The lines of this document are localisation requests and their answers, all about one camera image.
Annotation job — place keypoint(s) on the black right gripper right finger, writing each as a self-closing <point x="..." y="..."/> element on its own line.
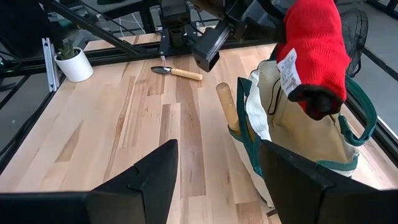
<point x="298" y="193"/>

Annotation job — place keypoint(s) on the red black gardening glove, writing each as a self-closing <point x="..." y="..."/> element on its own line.
<point x="314" y="40"/>

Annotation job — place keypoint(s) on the silver aluminium bracket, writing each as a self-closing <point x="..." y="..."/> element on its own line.
<point x="51" y="65"/>

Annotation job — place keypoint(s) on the small plant white pot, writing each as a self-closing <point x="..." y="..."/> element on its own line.
<point x="76" y="67"/>

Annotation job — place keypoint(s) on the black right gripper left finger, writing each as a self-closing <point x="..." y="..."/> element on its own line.
<point x="143" y="196"/>

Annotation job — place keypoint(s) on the black floor fan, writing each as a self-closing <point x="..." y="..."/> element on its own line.
<point x="356" y="31"/>

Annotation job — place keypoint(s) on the beige green gardening bag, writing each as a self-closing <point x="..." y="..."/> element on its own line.
<point x="295" y="130"/>

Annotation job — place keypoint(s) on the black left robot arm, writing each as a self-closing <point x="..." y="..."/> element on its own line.
<point x="175" y="28"/>

